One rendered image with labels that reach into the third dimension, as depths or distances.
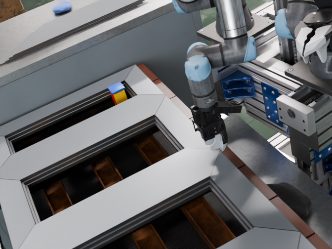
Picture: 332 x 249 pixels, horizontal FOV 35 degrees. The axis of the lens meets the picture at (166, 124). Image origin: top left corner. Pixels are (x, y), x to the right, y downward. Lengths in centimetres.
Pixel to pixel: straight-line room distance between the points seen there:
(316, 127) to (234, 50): 36
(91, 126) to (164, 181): 50
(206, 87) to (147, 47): 90
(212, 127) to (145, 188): 30
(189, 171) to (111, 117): 50
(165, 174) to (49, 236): 42
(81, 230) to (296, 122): 76
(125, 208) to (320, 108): 69
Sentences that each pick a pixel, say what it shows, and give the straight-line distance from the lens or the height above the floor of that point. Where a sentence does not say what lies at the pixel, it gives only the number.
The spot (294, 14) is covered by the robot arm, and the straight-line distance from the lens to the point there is 136.
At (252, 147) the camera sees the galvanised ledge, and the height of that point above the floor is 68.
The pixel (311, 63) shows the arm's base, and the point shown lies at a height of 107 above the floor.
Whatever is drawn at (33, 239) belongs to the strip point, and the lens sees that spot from 174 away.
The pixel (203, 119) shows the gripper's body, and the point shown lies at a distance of 164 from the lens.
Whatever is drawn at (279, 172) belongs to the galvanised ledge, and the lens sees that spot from 191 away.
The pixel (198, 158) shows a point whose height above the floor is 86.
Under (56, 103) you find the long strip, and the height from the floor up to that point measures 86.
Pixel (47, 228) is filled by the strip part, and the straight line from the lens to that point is 175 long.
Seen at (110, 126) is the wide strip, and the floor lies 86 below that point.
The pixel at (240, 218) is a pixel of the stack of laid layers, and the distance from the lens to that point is 157.
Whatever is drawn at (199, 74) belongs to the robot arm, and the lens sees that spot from 154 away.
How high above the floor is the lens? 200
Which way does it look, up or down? 36 degrees down
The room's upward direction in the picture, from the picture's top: 18 degrees counter-clockwise
